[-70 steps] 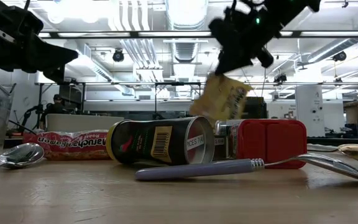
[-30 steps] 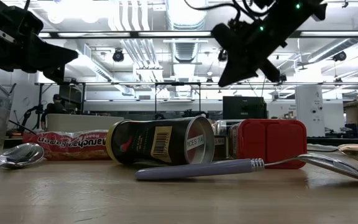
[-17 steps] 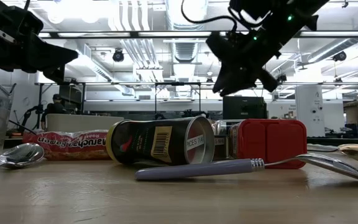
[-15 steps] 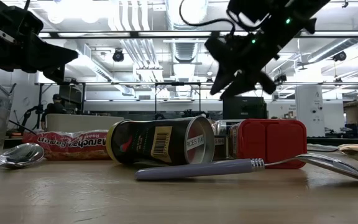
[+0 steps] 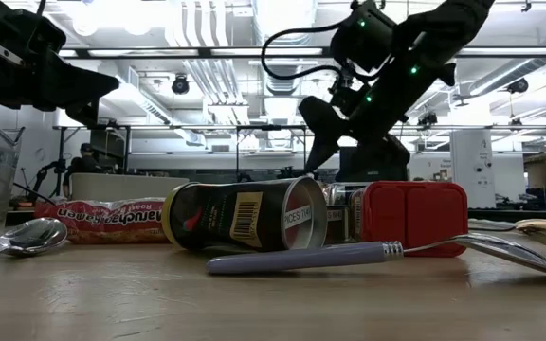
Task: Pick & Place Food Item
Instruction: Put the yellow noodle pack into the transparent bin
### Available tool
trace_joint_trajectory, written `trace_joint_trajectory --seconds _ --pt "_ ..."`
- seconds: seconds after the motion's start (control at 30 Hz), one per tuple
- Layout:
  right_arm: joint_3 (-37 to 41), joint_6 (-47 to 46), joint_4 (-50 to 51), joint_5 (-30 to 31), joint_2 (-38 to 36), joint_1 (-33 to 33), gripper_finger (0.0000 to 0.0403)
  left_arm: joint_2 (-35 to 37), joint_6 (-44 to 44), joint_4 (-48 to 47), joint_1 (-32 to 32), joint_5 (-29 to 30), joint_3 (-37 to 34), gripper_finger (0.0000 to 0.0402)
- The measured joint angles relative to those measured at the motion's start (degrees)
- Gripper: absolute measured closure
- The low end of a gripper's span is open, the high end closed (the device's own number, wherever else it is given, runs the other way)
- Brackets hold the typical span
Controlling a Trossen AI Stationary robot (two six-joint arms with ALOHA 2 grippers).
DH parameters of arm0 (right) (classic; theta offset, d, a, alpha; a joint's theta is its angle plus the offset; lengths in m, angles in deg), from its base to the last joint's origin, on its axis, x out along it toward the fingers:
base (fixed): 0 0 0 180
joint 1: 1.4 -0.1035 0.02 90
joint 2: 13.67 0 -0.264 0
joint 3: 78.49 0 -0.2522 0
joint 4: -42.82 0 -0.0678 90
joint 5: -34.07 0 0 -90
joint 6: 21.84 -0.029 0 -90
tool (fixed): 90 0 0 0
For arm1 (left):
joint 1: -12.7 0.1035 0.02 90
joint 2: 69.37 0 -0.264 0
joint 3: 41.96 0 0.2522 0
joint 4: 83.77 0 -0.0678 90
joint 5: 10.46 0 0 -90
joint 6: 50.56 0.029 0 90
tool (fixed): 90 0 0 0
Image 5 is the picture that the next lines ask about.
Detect black ceiling spotlight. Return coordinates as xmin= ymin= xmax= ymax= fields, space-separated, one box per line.
xmin=416 ymin=111 xmax=440 ymax=129
xmin=506 ymin=77 xmax=531 ymax=95
xmin=171 ymin=73 xmax=191 ymax=96

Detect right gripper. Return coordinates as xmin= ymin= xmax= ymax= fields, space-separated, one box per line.
xmin=298 ymin=40 xmax=458 ymax=183

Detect periwinkle handled spoon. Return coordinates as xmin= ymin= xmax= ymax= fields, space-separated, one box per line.
xmin=205 ymin=232 xmax=546 ymax=281

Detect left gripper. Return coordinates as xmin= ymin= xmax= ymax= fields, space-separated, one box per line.
xmin=0 ymin=0 xmax=120 ymax=127

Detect clear glass spice jar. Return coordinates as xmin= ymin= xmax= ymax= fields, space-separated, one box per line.
xmin=322 ymin=182 xmax=367 ymax=209

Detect black overhead light bar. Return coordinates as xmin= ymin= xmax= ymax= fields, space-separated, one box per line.
xmin=58 ymin=45 xmax=546 ymax=61

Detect black monitor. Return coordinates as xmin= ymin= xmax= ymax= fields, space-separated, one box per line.
xmin=338 ymin=144 xmax=367 ymax=184

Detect all-metal spoon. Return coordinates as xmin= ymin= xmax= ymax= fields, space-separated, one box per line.
xmin=0 ymin=216 xmax=69 ymax=274

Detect white plastic bin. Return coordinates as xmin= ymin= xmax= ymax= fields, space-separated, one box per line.
xmin=69 ymin=171 xmax=191 ymax=203

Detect red ramen noodle packet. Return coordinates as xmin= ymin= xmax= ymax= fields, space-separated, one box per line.
xmin=33 ymin=197 xmax=171 ymax=245

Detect white column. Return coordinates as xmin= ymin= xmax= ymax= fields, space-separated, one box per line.
xmin=449 ymin=129 xmax=498 ymax=210

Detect black spice can yellow lid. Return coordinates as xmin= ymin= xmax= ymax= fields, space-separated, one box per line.
xmin=160 ymin=175 xmax=329 ymax=253

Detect red lidded spice jar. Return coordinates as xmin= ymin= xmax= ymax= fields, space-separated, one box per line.
xmin=347 ymin=180 xmax=470 ymax=259

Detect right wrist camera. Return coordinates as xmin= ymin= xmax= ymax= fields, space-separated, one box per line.
xmin=328 ymin=0 xmax=398 ymax=73

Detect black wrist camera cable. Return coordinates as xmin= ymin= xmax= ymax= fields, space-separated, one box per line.
xmin=260 ymin=20 xmax=350 ymax=81

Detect background black rig frame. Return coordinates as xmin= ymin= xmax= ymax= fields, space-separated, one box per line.
xmin=53 ymin=122 xmax=308 ymax=185

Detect green spice tin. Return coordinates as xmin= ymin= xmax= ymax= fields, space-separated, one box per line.
xmin=325 ymin=206 xmax=351 ymax=245

